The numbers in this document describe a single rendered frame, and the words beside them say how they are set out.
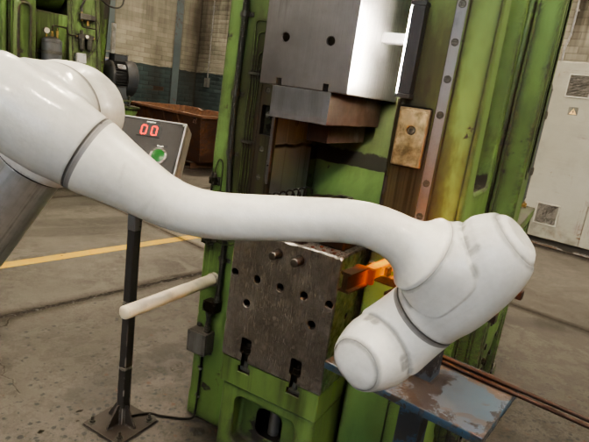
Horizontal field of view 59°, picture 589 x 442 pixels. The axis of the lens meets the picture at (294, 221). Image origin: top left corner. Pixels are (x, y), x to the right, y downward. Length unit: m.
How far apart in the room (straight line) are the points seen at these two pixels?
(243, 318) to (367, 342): 1.09
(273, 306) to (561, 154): 5.35
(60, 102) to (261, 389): 1.31
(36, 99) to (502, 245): 0.55
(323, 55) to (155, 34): 9.30
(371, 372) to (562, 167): 6.06
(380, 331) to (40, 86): 0.50
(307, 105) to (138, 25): 9.10
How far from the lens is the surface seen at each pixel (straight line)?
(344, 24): 1.55
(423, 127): 1.56
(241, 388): 1.85
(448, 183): 1.57
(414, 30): 1.58
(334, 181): 2.07
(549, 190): 6.69
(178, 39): 11.07
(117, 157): 0.65
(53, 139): 0.65
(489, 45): 1.57
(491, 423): 1.28
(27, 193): 0.87
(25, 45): 6.01
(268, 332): 1.69
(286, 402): 1.76
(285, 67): 1.62
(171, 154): 1.76
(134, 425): 2.24
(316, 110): 1.55
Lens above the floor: 1.35
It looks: 14 degrees down
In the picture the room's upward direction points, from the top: 8 degrees clockwise
